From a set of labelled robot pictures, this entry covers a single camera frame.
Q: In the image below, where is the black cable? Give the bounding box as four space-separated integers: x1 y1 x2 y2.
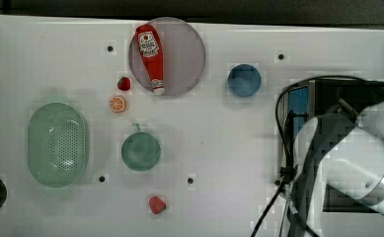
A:
250 75 365 237

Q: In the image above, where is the red plush ketchup bottle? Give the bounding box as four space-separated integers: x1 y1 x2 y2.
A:
135 24 165 95

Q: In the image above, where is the red toy strawberry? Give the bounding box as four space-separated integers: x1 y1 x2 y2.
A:
117 77 131 91

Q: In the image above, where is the green perforated colander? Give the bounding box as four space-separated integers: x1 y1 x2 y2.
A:
28 103 88 188

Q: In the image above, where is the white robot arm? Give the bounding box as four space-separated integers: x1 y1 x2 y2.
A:
284 102 384 237

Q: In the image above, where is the orange slice toy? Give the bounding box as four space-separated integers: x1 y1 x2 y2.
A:
110 96 126 113

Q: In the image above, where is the black toy oven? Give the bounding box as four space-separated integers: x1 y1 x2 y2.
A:
275 75 384 157

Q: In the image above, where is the green mug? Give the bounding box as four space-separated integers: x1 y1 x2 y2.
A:
121 123 162 172

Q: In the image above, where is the grey round plate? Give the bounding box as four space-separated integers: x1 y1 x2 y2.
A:
128 17 207 97

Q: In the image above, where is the blue cup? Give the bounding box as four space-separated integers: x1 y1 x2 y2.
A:
227 64 263 98

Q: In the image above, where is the red toy fruit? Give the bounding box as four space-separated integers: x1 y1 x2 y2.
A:
148 197 167 214

